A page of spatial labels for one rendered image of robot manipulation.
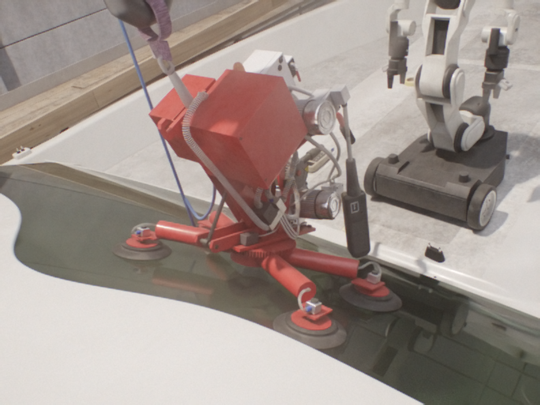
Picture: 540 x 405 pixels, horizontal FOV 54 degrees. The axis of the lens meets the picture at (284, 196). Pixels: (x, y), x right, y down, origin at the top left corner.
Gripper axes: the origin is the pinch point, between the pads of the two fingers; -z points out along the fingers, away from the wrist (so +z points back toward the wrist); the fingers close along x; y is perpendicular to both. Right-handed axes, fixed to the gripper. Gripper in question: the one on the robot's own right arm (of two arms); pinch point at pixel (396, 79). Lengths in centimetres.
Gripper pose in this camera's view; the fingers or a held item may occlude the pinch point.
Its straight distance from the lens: 253.2
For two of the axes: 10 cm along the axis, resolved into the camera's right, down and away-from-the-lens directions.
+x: -6.6, 3.3, -6.7
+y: 7.5, 2.7, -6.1
